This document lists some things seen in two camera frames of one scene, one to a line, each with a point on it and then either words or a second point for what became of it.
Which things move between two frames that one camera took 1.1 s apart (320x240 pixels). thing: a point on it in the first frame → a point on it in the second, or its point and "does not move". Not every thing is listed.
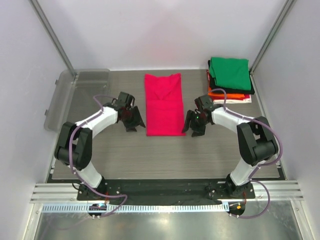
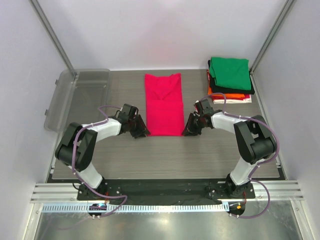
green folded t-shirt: [233, 73] does not move
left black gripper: [137, 120] → [142, 130]
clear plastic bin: [73, 100] does not move
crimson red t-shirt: [164, 113] does not move
